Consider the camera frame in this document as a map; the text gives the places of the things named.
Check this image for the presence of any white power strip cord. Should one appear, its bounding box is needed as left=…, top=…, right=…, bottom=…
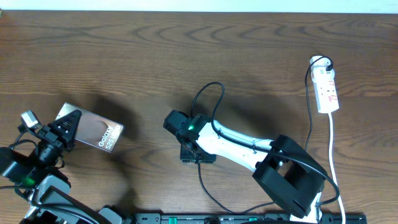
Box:
left=327, top=112, right=346, bottom=224

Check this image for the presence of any white power strip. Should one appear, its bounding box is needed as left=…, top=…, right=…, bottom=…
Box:
left=311, top=67, right=339, bottom=114

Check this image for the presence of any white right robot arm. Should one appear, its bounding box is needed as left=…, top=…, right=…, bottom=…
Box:
left=163, top=110, right=326, bottom=223

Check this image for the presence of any black charging cable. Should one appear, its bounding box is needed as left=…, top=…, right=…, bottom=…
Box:
left=197, top=55, right=335, bottom=215

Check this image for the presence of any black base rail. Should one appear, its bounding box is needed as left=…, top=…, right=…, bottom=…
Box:
left=133, top=212, right=368, bottom=224

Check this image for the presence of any white USB charger adapter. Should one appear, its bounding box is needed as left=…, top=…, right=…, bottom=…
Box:
left=310, top=55, right=335, bottom=82

